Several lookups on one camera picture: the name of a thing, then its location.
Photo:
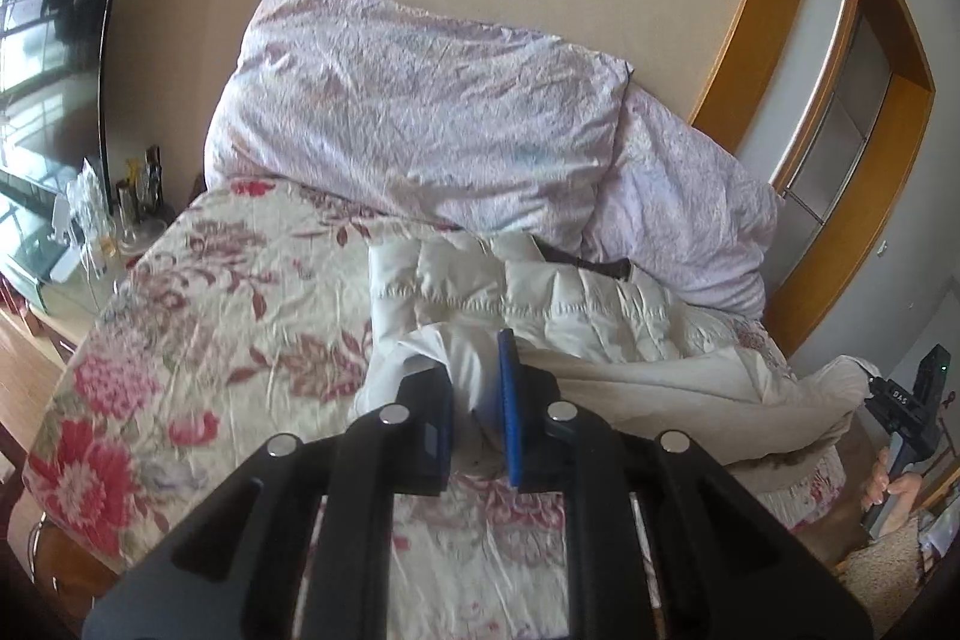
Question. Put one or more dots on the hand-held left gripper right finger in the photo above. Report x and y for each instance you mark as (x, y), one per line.
(510, 407)

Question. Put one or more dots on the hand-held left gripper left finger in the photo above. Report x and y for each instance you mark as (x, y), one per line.
(442, 430)

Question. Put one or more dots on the white down jacket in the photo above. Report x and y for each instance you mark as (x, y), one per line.
(585, 310)

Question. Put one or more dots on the person's right hand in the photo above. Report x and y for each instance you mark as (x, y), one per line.
(877, 479)

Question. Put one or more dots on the beige rug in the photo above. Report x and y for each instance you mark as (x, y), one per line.
(881, 565)

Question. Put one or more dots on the floral bed sheet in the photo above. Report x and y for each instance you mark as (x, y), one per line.
(225, 310)

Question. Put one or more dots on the pale pink patterned pillow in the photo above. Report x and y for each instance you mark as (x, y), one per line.
(420, 115)

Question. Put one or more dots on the group of small bottles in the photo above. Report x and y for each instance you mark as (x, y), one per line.
(142, 190)

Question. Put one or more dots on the chrome chair leg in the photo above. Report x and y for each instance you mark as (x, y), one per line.
(45, 535)

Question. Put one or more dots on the glass top television cabinet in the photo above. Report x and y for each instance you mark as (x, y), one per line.
(37, 280)

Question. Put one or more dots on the flat screen television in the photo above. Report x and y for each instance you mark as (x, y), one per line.
(52, 48)

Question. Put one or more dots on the wooden door frame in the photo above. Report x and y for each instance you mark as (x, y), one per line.
(911, 85)

